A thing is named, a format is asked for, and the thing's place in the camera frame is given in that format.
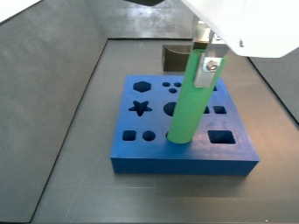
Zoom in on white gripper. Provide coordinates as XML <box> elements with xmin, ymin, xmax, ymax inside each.
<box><xmin>182</xmin><ymin>0</ymin><xmax>299</xmax><ymax>88</ymax></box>

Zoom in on green oval cylinder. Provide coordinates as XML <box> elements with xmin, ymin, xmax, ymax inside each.
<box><xmin>167</xmin><ymin>49</ymin><xmax>228</xmax><ymax>144</ymax></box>

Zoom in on black curved fixture cradle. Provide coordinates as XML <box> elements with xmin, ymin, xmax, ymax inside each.
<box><xmin>163</xmin><ymin>45</ymin><xmax>191</xmax><ymax>72</ymax></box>

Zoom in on blue foam shape-hole block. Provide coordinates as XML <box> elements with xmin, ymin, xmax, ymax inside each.
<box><xmin>110</xmin><ymin>75</ymin><xmax>260</xmax><ymax>176</ymax></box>

